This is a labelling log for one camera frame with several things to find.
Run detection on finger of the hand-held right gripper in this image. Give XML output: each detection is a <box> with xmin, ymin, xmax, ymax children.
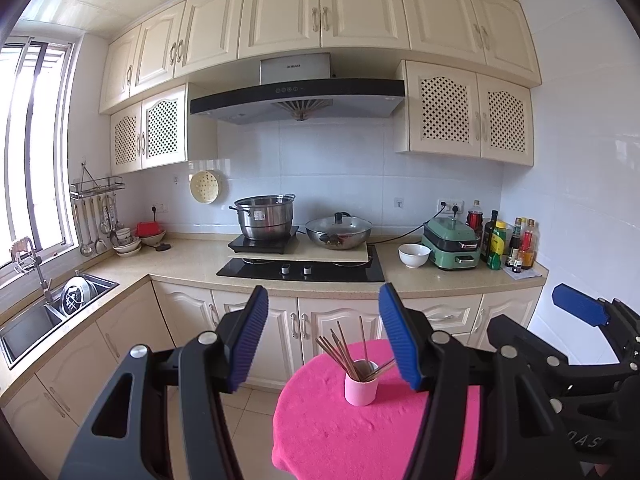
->
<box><xmin>486</xmin><ymin>314</ymin><xmax>640</xmax><ymax>414</ymax></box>
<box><xmin>551</xmin><ymin>283</ymin><xmax>640</xmax><ymax>356</ymax></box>

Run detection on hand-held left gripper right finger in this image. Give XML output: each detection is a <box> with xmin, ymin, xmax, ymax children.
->
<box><xmin>377</xmin><ymin>283</ymin><xmax>587</xmax><ymax>480</ymax></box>

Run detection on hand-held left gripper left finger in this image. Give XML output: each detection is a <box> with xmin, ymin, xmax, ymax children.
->
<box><xmin>56</xmin><ymin>285</ymin><xmax>270</xmax><ymax>480</ymax></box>

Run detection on bunch of wooden chopsticks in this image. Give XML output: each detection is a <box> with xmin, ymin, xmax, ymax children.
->
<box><xmin>315</xmin><ymin>316</ymin><xmax>398</xmax><ymax>383</ymax></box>

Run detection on pink cup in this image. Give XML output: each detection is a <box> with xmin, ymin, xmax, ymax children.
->
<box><xmin>344</xmin><ymin>360</ymin><xmax>380</xmax><ymax>407</ymax></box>

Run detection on white paper sheet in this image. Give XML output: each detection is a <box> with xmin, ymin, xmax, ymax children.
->
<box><xmin>502</xmin><ymin>264</ymin><xmax>543</xmax><ymax>281</ymax></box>

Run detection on cream lower cabinets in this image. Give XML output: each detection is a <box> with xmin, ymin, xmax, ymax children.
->
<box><xmin>0</xmin><ymin>280</ymin><xmax>546</xmax><ymax>461</ymax></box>

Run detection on black glass gas hob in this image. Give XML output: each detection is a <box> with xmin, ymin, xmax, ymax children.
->
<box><xmin>216</xmin><ymin>245</ymin><xmax>386</xmax><ymax>283</ymax></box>

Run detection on white bowl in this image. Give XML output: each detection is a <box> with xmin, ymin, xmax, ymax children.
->
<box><xmin>398</xmin><ymin>243</ymin><xmax>432</xmax><ymax>269</ymax></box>

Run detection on beige kitchen countertop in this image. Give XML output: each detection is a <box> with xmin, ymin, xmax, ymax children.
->
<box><xmin>0</xmin><ymin>237</ymin><xmax>550</xmax><ymax>396</ymax></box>

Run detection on black induction cooker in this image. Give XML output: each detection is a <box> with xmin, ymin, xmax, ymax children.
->
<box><xmin>227</xmin><ymin>225</ymin><xmax>301</xmax><ymax>256</ymax></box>

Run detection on row of condiment bottles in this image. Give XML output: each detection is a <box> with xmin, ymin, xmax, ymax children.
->
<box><xmin>466</xmin><ymin>200</ymin><xmax>538</xmax><ymax>273</ymax></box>

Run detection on green electric cooker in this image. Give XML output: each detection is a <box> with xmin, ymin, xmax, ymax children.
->
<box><xmin>421</xmin><ymin>217</ymin><xmax>483</xmax><ymax>271</ymax></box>

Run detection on light wooden board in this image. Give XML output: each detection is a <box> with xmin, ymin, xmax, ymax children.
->
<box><xmin>229</xmin><ymin>242</ymin><xmax>376</xmax><ymax>266</ymax></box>

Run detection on pink round tablecloth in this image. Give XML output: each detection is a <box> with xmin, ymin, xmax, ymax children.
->
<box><xmin>271</xmin><ymin>339</ymin><xmax>481</xmax><ymax>480</ymax></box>

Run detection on stainless steel pot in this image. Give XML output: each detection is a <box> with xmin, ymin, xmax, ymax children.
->
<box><xmin>229</xmin><ymin>193</ymin><xmax>297</xmax><ymax>242</ymax></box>

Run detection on wok with glass lid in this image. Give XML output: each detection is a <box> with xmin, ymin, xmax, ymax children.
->
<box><xmin>305</xmin><ymin>211</ymin><xmax>374</xmax><ymax>251</ymax></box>

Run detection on red container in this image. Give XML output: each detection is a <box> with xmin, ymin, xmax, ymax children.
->
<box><xmin>136</xmin><ymin>221</ymin><xmax>167</xmax><ymax>247</ymax></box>

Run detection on stack of white bowls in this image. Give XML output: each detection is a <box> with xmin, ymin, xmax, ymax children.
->
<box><xmin>111</xmin><ymin>227</ymin><xmax>143</xmax><ymax>257</ymax></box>

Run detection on cream perforated steamer plate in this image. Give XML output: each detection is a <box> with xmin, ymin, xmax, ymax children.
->
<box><xmin>189</xmin><ymin>170</ymin><xmax>223</xmax><ymax>206</ymax></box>

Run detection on round steel dish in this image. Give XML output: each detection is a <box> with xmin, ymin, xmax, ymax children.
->
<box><xmin>60</xmin><ymin>276</ymin><xmax>93</xmax><ymax>318</ymax></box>

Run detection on hanging steel ladle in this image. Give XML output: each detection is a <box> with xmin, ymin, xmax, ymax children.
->
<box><xmin>104</xmin><ymin>194</ymin><xmax>121</xmax><ymax>247</ymax></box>
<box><xmin>76</xmin><ymin>199</ymin><xmax>94</xmax><ymax>257</ymax></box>
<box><xmin>93</xmin><ymin>197</ymin><xmax>108</xmax><ymax>254</ymax></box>

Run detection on narrow cream lattice door cabinet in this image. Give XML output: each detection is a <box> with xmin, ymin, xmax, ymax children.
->
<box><xmin>109</xmin><ymin>83</ymin><xmax>190</xmax><ymax>176</ymax></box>

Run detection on wide cream lattice door cabinet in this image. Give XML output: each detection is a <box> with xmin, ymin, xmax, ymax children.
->
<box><xmin>395</xmin><ymin>59</ymin><xmax>535</xmax><ymax>167</ymax></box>

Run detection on steel kitchen sink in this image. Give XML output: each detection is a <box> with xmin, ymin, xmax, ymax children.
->
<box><xmin>0</xmin><ymin>271</ymin><xmax>121</xmax><ymax>370</ymax></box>

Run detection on steel faucet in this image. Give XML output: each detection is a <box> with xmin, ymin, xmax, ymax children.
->
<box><xmin>9</xmin><ymin>237</ymin><xmax>55</xmax><ymax>306</ymax></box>

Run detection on black steel range hood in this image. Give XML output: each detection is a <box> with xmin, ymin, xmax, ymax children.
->
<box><xmin>189</xmin><ymin>53</ymin><xmax>406</xmax><ymax>126</ymax></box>

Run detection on barred kitchen window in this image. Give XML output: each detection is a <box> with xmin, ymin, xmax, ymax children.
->
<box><xmin>0</xmin><ymin>35</ymin><xmax>83</xmax><ymax>281</ymax></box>

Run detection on black power cable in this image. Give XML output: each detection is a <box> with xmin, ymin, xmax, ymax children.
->
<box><xmin>372</xmin><ymin>207</ymin><xmax>448</xmax><ymax>244</ymax></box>

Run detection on wall utensil rack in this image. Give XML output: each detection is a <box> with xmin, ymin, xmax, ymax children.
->
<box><xmin>69</xmin><ymin>162</ymin><xmax>126</xmax><ymax>200</ymax></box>

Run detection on cream upper wall cabinets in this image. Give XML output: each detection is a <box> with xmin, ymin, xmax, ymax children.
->
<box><xmin>98</xmin><ymin>0</ymin><xmax>542</xmax><ymax>115</ymax></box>

